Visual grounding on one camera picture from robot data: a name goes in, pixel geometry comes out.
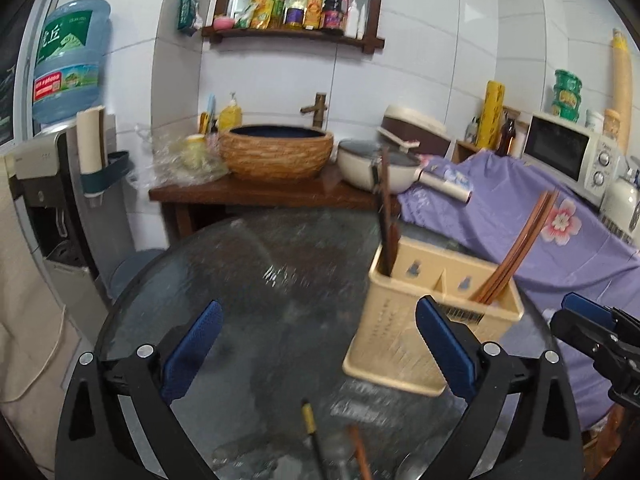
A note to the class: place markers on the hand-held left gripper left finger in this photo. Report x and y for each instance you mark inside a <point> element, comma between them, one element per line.
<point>192,352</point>

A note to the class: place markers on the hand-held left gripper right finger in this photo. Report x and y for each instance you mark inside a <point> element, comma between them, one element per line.
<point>447,347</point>

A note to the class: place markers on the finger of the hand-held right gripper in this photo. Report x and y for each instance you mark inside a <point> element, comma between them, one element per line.
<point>582,332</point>
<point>587,304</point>

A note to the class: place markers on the beige plastic utensil holder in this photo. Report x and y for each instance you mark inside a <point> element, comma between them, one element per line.
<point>395,330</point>

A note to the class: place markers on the pile of brown chopsticks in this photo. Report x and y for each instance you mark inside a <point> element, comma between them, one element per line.
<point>520,245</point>

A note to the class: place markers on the single brown wooden chopstick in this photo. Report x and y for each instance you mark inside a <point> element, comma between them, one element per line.
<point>361,452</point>

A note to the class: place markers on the black chopstick gold band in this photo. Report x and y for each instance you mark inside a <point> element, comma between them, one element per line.
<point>312,435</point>

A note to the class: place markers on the purple floral cloth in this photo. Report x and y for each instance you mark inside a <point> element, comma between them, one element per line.
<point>565,260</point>

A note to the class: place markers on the round glass table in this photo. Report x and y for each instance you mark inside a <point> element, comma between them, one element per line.
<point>250,280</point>

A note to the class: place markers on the grey round stool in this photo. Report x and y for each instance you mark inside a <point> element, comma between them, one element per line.
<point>135,272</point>

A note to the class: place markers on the white kettle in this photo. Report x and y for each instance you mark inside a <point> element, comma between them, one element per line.
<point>620,205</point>

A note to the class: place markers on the white microwave oven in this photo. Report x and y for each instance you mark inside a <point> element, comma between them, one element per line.
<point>555,147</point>

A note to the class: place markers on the beige cloth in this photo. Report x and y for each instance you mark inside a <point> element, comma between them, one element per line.
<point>25,310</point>

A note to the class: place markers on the wooden counter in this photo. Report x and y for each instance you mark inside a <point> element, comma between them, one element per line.
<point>260,192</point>

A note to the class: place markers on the jar with beige lid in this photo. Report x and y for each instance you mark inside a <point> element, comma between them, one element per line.
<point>612,125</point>

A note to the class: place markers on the brown glass bottle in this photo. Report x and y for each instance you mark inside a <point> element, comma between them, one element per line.
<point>506,137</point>

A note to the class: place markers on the grey water dispenser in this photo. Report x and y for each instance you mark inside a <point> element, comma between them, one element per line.
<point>55,220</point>

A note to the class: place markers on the clear plastic bag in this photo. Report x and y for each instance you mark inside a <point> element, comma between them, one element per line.
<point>170,160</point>

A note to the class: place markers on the teal cup holder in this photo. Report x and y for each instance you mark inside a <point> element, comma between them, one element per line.
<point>112,175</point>

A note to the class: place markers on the small wooden box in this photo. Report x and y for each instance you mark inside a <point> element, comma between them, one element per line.
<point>465,151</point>

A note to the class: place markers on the cream saucepan with lid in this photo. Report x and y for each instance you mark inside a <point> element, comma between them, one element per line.
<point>357,165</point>

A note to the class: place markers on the green stacked tubs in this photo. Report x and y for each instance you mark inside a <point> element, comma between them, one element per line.
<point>566,95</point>

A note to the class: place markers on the woven pattern wash basin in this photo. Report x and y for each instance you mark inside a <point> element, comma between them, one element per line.
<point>275,157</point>

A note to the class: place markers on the yellow roll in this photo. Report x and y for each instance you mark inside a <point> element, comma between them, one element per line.
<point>491,115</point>

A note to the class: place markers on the tall beige roll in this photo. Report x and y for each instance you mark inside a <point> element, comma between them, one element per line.
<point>621,90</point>

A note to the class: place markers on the brown white rice cooker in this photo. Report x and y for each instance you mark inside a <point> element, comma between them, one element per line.
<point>410,127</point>

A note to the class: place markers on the yellow soap bottle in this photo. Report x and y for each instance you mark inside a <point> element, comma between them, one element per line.
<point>230,117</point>

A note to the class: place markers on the white paper cup stack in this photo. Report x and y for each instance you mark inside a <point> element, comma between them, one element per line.
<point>91,135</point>

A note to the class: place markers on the bronze faucet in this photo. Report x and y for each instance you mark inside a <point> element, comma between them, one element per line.
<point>317,107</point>

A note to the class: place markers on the blue water bottle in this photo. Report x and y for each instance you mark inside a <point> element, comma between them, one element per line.
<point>70,60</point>

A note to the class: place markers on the white framed window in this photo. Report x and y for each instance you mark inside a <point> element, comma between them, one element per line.
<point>15,85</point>

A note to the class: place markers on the wooden framed mirror shelf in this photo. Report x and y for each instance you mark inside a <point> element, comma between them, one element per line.
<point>300,35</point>

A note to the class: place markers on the white squeeze bottle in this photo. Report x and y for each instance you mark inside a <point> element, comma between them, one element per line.
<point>352,20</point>

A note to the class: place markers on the green hanging packet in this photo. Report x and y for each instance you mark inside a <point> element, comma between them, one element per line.
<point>187,10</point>

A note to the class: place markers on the yellow snack packets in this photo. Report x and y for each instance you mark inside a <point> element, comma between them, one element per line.
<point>257,12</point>

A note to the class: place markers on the green oil bottle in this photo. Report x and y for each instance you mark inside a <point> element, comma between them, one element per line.
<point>278,10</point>

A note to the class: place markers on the dark soy sauce bottle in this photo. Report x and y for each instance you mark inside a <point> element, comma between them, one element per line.
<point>333,10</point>

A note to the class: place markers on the yellow oil bottle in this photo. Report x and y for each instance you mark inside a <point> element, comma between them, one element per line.
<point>295,10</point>

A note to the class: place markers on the orange label sauce bottle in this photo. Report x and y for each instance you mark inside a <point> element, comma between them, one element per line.
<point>313,10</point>

